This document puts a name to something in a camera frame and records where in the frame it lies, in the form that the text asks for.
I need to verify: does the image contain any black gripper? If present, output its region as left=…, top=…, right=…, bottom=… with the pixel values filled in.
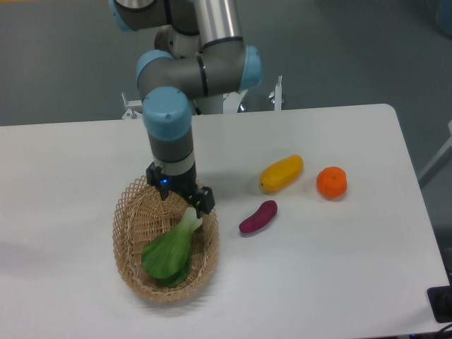
left=146, top=162, right=215, bottom=229

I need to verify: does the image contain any green bok choy vegetable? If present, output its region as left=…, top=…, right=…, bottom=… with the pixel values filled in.
left=141, top=207, right=197, bottom=288

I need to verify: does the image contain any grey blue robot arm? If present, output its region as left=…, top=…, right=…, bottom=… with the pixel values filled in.
left=109, top=1, right=262, bottom=218

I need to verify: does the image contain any woven wicker basket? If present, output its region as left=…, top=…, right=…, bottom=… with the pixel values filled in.
left=112, top=176, right=220, bottom=302

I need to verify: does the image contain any purple sweet potato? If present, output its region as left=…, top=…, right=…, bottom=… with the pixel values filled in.
left=239, top=200, right=278, bottom=234

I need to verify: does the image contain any yellow mango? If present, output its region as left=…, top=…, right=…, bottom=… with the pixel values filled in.
left=259, top=155, right=304, bottom=193

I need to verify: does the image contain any orange tangerine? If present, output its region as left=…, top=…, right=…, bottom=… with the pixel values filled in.
left=316, top=167, right=347, bottom=200

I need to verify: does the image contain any black device at table edge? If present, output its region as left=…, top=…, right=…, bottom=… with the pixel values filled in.
left=427, top=285, right=451, bottom=323

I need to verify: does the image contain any white metal frame leg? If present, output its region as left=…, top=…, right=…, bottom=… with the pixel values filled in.
left=417, top=121, right=451, bottom=189

